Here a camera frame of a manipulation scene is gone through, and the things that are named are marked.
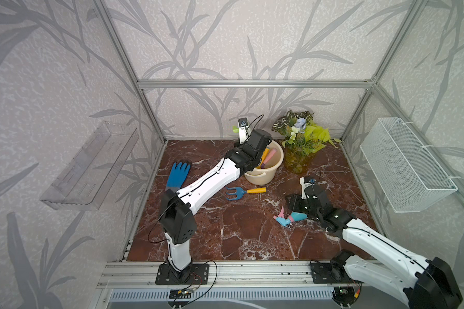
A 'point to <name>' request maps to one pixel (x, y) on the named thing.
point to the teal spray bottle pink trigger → (295, 216)
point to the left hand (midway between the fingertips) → (248, 137)
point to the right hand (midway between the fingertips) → (288, 196)
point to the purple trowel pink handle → (269, 156)
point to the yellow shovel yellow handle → (265, 152)
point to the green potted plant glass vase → (303, 138)
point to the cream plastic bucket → (267, 175)
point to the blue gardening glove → (178, 175)
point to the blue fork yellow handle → (238, 192)
